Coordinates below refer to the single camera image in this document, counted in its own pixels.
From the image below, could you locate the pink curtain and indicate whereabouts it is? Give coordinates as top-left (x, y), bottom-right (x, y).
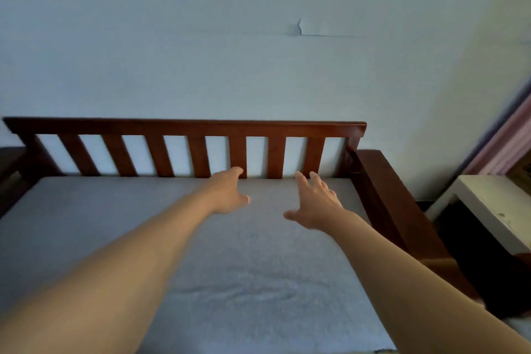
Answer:
top-left (454, 80), bottom-right (531, 176)

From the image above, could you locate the person's left forearm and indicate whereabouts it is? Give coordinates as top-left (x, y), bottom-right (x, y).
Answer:
top-left (0, 196), bottom-right (216, 354)

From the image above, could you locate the person's right forearm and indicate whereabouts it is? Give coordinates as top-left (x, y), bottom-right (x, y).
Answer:
top-left (325, 210), bottom-right (531, 354)

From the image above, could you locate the white side table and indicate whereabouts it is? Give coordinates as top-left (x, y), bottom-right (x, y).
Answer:
top-left (425, 175), bottom-right (531, 255)

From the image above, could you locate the long grey sofa cushion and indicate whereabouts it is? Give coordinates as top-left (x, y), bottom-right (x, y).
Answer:
top-left (0, 176), bottom-right (397, 354)

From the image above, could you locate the person's right hand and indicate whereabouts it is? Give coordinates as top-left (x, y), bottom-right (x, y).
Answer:
top-left (283, 171), bottom-right (345, 231)

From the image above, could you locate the person's left hand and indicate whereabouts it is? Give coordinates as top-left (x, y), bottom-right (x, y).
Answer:
top-left (203, 166), bottom-right (252, 216)

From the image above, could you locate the long dark wooden sofa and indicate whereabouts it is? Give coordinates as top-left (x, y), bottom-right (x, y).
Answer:
top-left (0, 117), bottom-right (484, 305)

